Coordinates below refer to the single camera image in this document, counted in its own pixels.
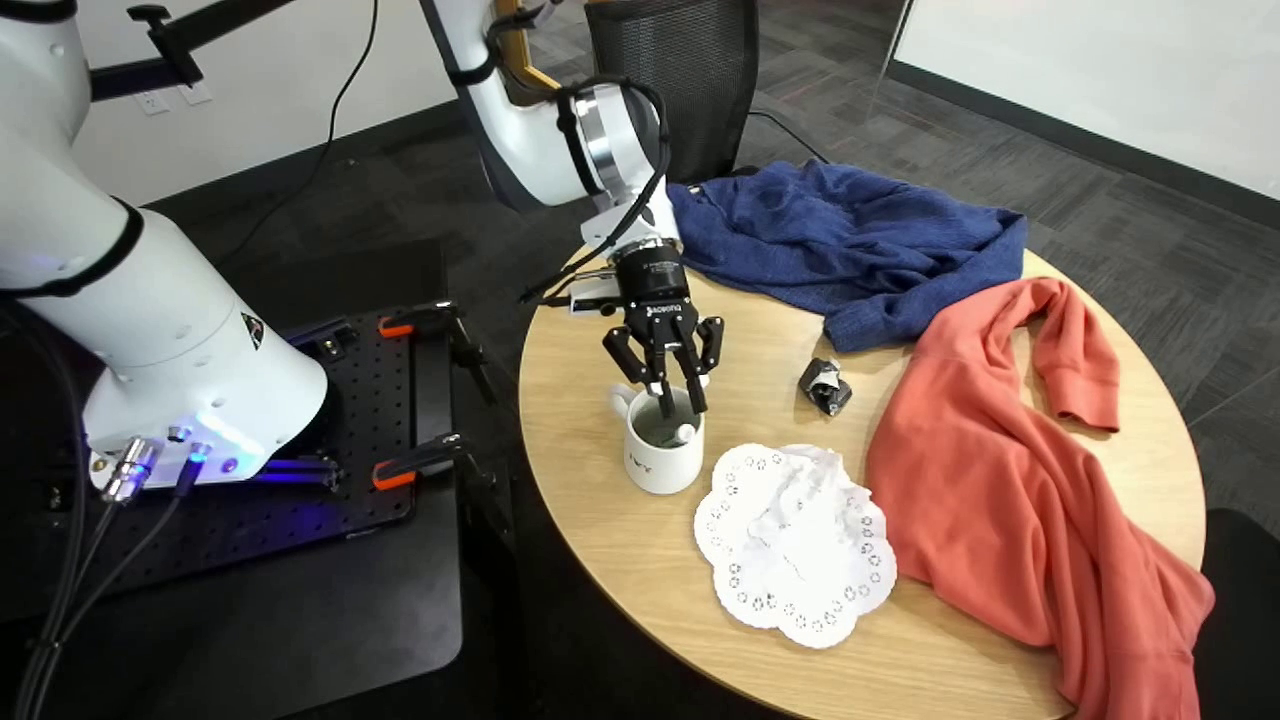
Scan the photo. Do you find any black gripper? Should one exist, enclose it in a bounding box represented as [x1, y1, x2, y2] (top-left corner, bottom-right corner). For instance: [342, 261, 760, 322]
[603, 249, 724, 414]

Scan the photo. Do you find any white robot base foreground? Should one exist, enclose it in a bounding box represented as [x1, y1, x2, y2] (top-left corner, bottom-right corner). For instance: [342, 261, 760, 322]
[0, 0, 329, 497]

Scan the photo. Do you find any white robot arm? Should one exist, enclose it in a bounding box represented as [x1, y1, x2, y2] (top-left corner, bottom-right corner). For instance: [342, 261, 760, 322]
[421, 0, 724, 414]

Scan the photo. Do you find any white ceramic mug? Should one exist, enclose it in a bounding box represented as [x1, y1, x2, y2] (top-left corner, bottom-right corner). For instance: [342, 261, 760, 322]
[607, 382, 704, 497]

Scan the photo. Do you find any round wooden table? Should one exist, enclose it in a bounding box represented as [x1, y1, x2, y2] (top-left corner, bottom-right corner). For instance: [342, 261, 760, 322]
[518, 261, 1212, 720]

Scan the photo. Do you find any navy blue sweater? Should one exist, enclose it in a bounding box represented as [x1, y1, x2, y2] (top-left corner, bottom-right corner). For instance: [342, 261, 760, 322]
[667, 164, 1029, 353]

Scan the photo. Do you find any white paper doily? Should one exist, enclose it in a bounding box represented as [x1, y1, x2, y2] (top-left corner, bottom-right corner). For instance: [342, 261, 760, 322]
[693, 445, 895, 651]

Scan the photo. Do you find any black office chair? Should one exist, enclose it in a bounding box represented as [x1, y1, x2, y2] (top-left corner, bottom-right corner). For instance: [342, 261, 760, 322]
[585, 0, 760, 183]

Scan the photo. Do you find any black perforated mounting board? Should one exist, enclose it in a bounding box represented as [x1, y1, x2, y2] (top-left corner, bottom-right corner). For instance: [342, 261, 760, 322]
[74, 302, 483, 591]

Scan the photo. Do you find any orange sweater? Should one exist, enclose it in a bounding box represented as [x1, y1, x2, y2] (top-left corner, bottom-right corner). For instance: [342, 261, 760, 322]
[865, 274, 1216, 720]

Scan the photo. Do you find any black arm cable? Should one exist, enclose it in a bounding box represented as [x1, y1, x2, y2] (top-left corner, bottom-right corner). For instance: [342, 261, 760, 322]
[517, 77, 673, 306]

